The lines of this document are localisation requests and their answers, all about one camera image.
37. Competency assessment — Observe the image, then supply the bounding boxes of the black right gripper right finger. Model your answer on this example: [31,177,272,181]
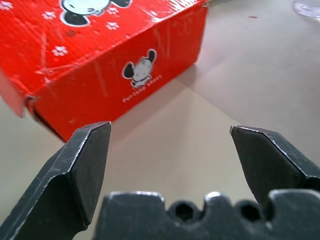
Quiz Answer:
[229,124,320,208]

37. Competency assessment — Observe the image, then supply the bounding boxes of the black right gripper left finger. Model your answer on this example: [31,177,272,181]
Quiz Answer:
[0,120,112,240]

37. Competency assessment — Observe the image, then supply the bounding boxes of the red shallow cardboard box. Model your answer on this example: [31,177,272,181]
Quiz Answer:
[0,0,210,143]

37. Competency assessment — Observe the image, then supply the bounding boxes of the clear bottle with purple cap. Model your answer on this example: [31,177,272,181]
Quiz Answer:
[291,0,320,20]

